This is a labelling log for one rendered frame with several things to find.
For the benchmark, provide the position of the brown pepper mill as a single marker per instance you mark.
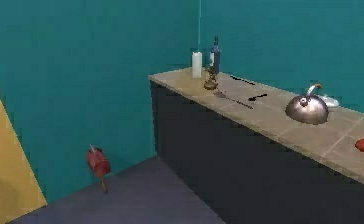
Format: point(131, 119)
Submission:
point(210, 80)

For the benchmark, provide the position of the grey spatula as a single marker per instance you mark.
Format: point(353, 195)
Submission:
point(231, 99)

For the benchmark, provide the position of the dark blue wine bottle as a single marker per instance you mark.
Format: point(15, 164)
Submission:
point(215, 56)

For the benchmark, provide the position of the black knife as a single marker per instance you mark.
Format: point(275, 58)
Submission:
point(241, 80)

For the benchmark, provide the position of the black kitchen counter cabinet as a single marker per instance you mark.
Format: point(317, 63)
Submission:
point(250, 166)

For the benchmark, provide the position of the steel kettle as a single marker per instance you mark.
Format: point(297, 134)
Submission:
point(306, 108)

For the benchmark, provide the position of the pale glass dish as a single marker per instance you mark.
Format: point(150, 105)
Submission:
point(330, 101)

